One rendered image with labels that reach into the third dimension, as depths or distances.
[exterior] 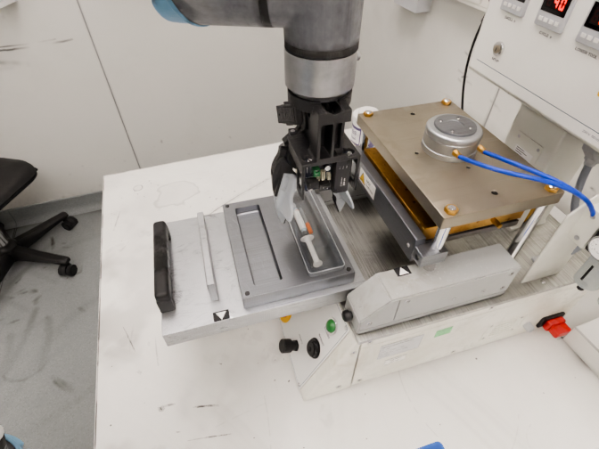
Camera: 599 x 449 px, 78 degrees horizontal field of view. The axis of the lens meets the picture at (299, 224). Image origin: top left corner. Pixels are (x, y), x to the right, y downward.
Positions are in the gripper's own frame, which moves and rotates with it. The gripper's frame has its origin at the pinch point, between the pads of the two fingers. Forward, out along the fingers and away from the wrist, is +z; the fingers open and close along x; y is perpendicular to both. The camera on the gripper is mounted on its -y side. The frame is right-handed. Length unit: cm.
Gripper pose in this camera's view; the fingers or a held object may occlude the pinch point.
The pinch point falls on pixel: (309, 208)
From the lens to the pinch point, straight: 56.0
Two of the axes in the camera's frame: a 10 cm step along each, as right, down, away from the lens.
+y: 2.8, 6.8, -6.7
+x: 9.6, -2.0, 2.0
